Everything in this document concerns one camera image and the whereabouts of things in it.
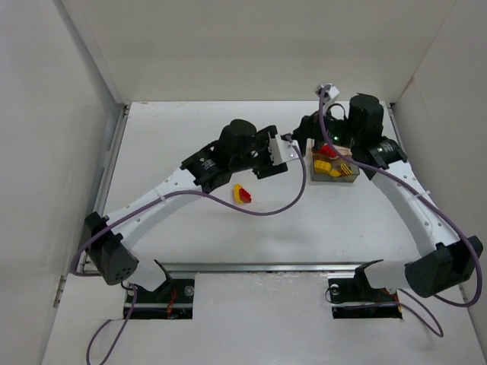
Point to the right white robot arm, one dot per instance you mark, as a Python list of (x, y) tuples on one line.
[(447, 257)]

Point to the yellow curved lego brick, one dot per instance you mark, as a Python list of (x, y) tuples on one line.
[(322, 167)]

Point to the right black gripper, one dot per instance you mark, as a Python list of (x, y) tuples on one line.
[(309, 129)]

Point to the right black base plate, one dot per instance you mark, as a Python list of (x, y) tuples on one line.
[(349, 300)]

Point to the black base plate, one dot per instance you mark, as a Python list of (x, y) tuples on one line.
[(170, 303), (349, 300)]

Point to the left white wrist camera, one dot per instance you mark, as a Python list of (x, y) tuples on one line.
[(283, 149)]

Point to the yellow lego brick left cluster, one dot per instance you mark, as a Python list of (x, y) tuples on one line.
[(236, 188)]

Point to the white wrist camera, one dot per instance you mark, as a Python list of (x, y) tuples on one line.
[(327, 93), (283, 149)]

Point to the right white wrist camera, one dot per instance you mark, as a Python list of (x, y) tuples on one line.
[(327, 93)]

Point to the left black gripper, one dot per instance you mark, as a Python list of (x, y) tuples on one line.
[(264, 153)]

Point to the grey transparent container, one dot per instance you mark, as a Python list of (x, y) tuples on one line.
[(321, 178)]

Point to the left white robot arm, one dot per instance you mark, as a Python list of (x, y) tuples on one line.
[(110, 239)]

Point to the yellow striped lego brick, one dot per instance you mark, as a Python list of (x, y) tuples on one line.
[(345, 170)]

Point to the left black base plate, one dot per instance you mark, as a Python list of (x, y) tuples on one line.
[(170, 303)]

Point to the red rectangular lego brick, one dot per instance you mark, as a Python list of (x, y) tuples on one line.
[(326, 149)]

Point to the red lego brick cluster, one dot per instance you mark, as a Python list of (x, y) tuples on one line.
[(244, 196)]

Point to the aluminium rail front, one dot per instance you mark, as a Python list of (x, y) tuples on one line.
[(260, 267)]

